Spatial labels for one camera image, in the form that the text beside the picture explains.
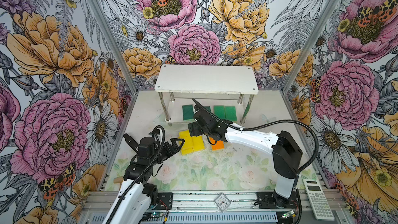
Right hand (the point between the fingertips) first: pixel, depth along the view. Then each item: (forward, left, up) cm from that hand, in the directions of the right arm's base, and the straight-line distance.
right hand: (196, 129), depth 85 cm
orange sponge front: (-5, -12, -8) cm, 16 cm away
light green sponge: (+17, -14, -6) cm, 23 cm away
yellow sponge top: (-4, +6, -12) cm, 14 cm away
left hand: (-10, +8, -1) cm, 13 cm away
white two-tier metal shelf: (+17, -4, +21) cm, 27 cm away
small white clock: (-32, -12, -12) cm, 36 cm away
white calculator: (-35, -57, -13) cm, 68 cm away
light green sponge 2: (+15, -21, -6) cm, 27 cm away
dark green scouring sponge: (+20, -7, -6) cm, 22 cm away
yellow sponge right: (-2, 0, -12) cm, 12 cm away
